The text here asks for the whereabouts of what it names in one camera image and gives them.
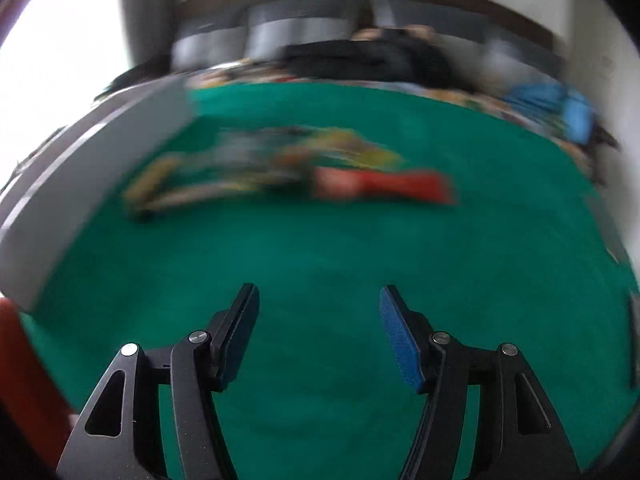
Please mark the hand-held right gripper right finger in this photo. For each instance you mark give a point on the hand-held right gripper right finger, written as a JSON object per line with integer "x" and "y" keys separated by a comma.
{"x": 400, "y": 340}

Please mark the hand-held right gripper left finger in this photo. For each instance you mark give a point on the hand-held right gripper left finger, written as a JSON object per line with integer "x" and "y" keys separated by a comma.
{"x": 238, "y": 345}

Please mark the red snack packet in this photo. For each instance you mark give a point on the red snack packet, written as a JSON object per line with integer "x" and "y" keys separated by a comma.
{"x": 390, "y": 185}

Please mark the pile of mixed snack packets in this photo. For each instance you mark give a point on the pile of mixed snack packets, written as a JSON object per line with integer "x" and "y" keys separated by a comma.
{"x": 240, "y": 160}

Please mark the yellow snack packet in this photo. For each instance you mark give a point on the yellow snack packet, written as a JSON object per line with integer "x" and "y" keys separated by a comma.
{"x": 375, "y": 154}

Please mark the white storage box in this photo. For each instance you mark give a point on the white storage box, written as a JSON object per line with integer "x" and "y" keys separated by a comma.
{"x": 75, "y": 185}

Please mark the green cloth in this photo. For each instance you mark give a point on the green cloth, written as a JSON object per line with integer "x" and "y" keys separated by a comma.
{"x": 320, "y": 250}

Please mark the printed blanket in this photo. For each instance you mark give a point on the printed blanket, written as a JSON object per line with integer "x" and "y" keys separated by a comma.
{"x": 480, "y": 101}

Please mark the blue cloth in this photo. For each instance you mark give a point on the blue cloth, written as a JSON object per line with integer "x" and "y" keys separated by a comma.
{"x": 550, "y": 105}

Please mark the black bag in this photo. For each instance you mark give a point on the black bag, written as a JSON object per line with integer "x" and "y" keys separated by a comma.
{"x": 380, "y": 57}

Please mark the grey pillow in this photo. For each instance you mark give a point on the grey pillow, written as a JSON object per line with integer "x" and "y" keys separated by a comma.
{"x": 290, "y": 30}

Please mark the grey curtain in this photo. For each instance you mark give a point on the grey curtain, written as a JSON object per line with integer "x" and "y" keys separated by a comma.
{"x": 145, "y": 10}

